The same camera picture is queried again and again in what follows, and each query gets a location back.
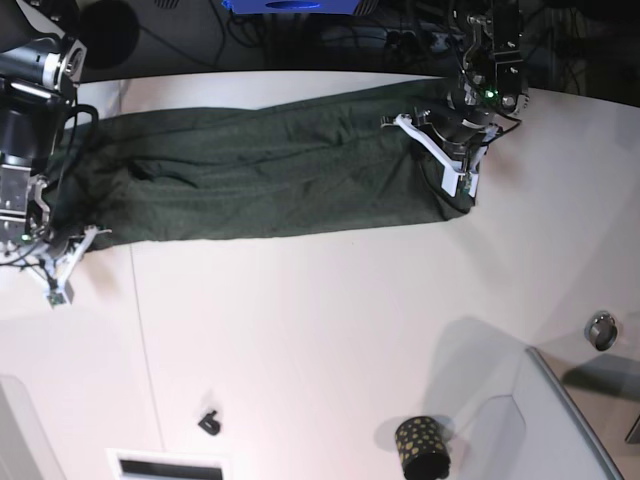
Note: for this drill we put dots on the blue plastic box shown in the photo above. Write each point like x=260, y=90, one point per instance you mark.
x=245, y=7

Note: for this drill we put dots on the black cup with gold dots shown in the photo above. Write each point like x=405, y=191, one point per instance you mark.
x=422, y=449

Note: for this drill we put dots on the white rectangular table slot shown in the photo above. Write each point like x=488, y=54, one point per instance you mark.
x=137, y=464

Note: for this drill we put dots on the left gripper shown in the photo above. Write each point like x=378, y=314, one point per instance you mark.
x=462, y=139

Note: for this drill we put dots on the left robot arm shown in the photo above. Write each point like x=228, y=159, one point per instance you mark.
x=481, y=103

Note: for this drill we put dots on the black round stool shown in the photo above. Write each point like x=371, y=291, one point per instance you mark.
x=110, y=30

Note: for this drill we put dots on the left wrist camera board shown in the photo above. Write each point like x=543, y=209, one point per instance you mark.
x=454, y=181

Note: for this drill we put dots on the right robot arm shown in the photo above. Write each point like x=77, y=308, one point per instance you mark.
x=42, y=59

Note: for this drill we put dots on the dark green t-shirt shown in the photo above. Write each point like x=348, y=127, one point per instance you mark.
x=314, y=166

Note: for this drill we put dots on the round metal table grommet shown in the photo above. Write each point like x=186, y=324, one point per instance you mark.
x=601, y=331

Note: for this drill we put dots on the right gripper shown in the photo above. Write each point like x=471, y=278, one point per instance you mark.
x=52, y=263

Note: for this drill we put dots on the small black plastic clip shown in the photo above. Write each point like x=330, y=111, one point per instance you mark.
x=210, y=424

